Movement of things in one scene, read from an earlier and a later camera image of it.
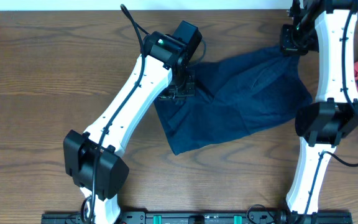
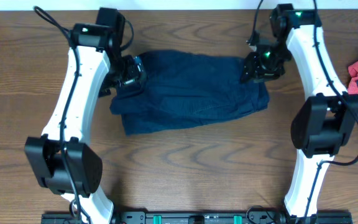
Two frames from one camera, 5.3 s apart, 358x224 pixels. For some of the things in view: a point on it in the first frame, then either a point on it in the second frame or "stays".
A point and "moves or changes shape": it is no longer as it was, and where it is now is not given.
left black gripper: [183, 90] -> [134, 73]
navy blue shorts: [237, 100] moves or changes shape
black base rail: [203, 217] stays
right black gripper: [288, 46] -> [252, 63]
